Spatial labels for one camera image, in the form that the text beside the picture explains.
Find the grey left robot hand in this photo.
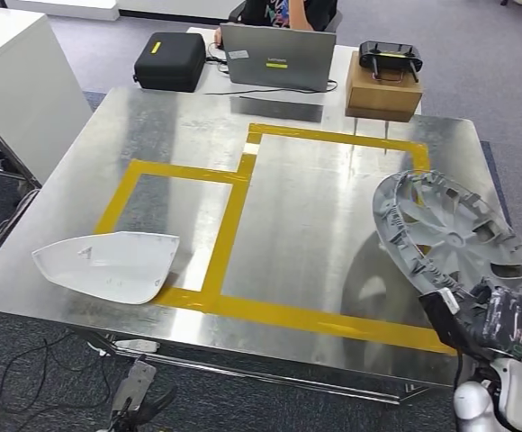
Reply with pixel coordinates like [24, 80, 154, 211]
[107, 357, 178, 432]

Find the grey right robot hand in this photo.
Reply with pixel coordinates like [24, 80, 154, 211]
[464, 283, 522, 362]

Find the grey plastic wheel hubcap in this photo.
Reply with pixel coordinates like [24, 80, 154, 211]
[372, 169, 522, 306]

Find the white mirror cover part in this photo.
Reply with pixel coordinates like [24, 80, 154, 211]
[31, 230, 181, 306]

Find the steel workbench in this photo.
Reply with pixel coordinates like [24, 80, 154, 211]
[0, 85, 522, 407]

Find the white power strip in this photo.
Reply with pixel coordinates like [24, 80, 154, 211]
[114, 338, 159, 354]

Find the brown cardboard box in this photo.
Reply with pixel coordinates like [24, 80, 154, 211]
[344, 50, 424, 123]

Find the black handheld controller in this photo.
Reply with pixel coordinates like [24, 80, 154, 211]
[358, 40, 424, 84]

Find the black carrying case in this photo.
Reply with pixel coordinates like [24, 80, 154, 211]
[132, 31, 207, 94]

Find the grey laptop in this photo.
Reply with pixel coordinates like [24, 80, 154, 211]
[219, 22, 338, 94]

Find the white low plinth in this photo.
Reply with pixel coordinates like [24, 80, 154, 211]
[4, 0, 120, 22]

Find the person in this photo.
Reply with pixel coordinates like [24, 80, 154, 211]
[214, 0, 339, 49]

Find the black floor cable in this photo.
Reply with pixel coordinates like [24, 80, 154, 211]
[0, 330, 113, 432]

